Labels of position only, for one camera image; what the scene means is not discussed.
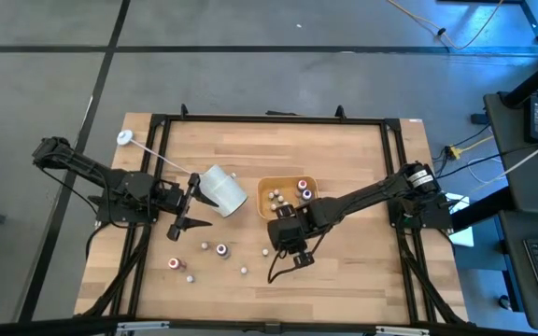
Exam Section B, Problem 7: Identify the yellow plastic bin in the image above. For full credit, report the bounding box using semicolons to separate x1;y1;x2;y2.
256;175;320;220

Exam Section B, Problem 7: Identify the dark grey desk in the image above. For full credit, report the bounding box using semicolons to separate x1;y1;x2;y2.
497;209;538;333
483;91;538;214

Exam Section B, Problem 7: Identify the black desk leg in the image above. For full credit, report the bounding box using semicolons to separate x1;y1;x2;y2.
450;189;517;232
500;44;538;109

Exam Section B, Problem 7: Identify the black crossbeam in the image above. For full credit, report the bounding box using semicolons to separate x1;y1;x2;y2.
0;315;538;336

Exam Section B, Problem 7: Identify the black aluminium table frame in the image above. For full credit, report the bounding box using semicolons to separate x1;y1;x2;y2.
75;103;469;328

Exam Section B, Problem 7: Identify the white lamp cable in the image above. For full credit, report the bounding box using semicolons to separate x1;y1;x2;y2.
131;138;195;176

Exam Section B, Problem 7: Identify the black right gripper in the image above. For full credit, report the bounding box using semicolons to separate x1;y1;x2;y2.
268;203;316;267

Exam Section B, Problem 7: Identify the silver bracket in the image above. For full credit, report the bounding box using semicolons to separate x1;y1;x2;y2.
116;320;171;333
375;325;432;336

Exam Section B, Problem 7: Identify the white cup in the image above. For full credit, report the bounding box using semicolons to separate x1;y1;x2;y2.
197;163;248;219

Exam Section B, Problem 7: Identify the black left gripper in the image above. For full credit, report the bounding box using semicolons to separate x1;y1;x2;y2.
156;173;219;242

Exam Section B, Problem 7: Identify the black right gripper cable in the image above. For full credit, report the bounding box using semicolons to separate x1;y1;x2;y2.
267;249;326;285

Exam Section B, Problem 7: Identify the yellow power cord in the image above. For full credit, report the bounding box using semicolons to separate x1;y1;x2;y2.
387;0;505;50

